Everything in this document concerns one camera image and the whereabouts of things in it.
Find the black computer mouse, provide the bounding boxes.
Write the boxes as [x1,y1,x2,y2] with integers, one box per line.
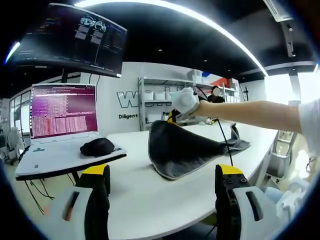
[79,137,115,158]

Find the ceiling air conditioner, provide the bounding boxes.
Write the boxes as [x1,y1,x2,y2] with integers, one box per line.
[262,0,294,23]

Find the row of white storage boxes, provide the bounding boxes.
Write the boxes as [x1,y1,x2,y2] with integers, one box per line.
[144,90,174,121]

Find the long ceiling light strip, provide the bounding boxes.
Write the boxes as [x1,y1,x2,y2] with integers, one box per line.
[74,0,270,76]

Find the person's jeans legs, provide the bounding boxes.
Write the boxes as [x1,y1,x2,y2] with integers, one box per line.
[259,186,283,206]

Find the black wall monitor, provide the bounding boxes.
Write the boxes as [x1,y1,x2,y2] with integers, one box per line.
[13,2,128,79]

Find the grey metal shelving rack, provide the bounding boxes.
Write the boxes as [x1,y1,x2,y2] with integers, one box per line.
[137,69,243,131]

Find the white laptop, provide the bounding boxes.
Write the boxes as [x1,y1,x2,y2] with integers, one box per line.
[14,83,128,177]

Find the black-edged side table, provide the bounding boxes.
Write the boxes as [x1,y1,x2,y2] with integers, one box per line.
[15,152,128,216]

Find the grey chair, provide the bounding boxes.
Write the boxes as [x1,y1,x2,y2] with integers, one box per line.
[266,152,287,179]

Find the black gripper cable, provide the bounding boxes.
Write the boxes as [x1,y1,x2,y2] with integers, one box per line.
[192,85,235,167]

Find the grey towel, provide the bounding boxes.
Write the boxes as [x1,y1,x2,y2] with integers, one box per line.
[147,119,252,181]

